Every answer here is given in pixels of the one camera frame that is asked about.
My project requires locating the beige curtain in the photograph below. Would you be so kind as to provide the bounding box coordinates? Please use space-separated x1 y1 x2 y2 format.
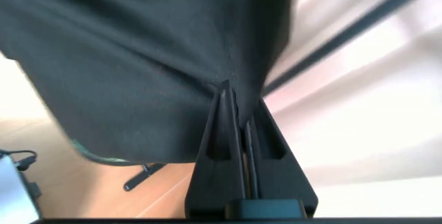
262 0 442 218

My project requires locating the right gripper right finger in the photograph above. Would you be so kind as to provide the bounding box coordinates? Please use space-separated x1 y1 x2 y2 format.
243 97 319 218

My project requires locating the black garment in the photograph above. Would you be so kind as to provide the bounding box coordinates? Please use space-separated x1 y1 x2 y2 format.
0 0 296 167

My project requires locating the black clothes rack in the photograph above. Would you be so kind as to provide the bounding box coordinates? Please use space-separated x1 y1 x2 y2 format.
123 0 442 193

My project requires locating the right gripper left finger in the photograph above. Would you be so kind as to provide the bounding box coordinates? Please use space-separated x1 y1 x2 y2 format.
184 80 248 218

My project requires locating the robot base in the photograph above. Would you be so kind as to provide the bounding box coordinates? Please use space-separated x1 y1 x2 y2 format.
0 154 43 223

